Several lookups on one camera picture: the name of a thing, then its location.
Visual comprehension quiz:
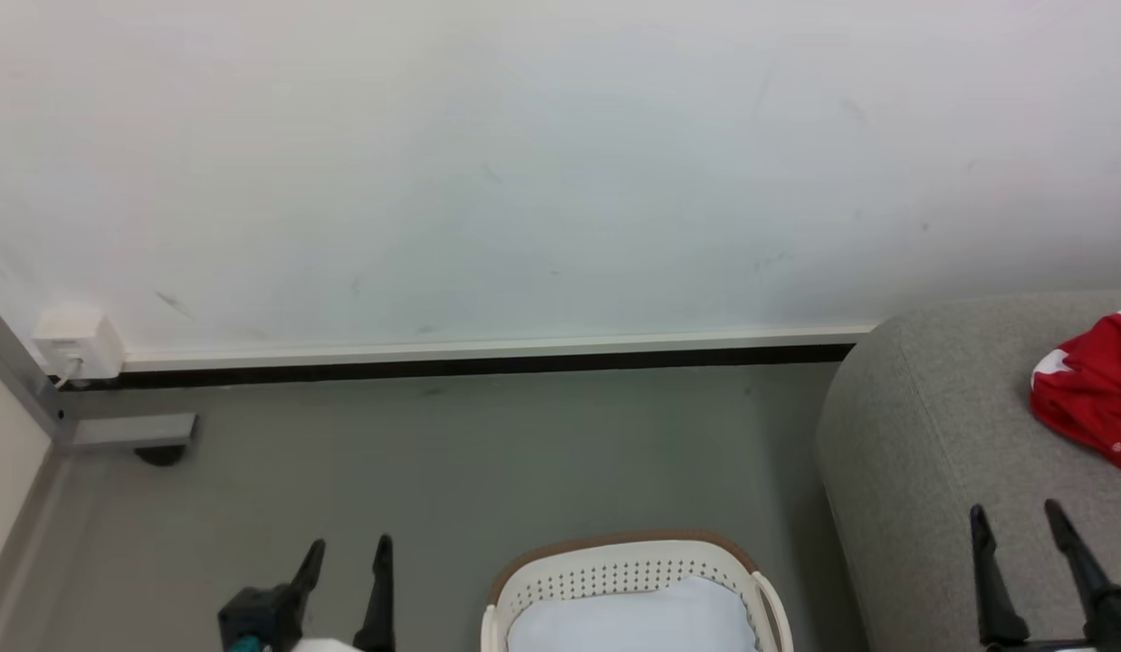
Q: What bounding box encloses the white baseboard strip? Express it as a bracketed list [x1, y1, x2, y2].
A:
[121, 323, 880, 373]

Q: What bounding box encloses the white perforated laundry basket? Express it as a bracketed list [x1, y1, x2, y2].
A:
[479, 530, 797, 652]

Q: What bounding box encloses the grey upholstered seat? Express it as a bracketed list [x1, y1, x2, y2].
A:
[815, 290, 1121, 652]

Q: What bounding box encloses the light blue cloth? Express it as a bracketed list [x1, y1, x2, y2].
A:
[505, 574, 762, 652]

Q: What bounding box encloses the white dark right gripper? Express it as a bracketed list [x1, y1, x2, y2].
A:
[969, 498, 1121, 652]

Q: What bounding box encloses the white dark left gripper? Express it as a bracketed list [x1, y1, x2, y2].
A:
[218, 534, 398, 652]

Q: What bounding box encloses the red white sports jersey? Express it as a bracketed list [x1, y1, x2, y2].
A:
[1030, 302, 1121, 471]

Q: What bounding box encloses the white wall socket box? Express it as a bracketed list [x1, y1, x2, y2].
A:
[32, 307, 128, 382]

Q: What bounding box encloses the grey metal frame leg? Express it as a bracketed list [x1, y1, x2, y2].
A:
[0, 294, 200, 652]

